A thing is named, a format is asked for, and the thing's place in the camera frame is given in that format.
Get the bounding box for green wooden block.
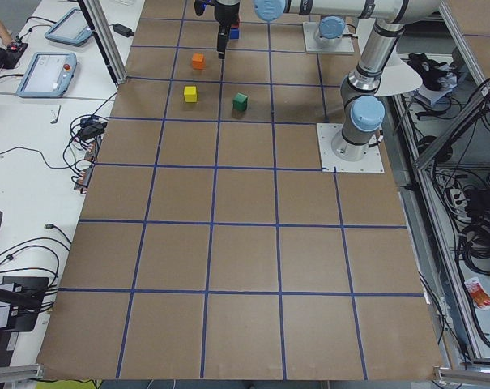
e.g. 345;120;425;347
232;92;249;112

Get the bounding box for hex key tool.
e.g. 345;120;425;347
50;105;62;124

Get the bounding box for near teach pendant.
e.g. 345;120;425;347
16;52;77;98

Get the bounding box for orange wooden block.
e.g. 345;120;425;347
191;53;206;70

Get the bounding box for black monitor stand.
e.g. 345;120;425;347
0;276;49;332

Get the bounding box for yellow wooden block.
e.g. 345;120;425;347
183;85;198;103

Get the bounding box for aluminium frame post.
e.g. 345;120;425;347
78;0;127;85

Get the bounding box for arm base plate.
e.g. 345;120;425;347
317;123;385;173
302;22;355;55

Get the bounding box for white chair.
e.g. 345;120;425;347
370;32;422;97

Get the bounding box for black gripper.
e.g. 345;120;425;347
214;0;241;60

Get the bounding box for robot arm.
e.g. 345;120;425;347
254;1;440;161
313;15;347;46

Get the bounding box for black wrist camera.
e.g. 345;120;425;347
194;0;206;16

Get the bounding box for circuit boards with cables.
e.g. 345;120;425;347
62;114;108;195

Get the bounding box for far teach pendant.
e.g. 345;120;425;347
45;7;92;47

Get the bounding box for orange snack packet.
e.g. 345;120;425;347
464;277;490;310

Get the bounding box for teach pendant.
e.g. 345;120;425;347
16;52;77;98
45;7;92;47

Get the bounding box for black power adapter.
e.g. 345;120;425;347
112;24;134;37

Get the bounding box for blue wooden block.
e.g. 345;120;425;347
229;28;240;40

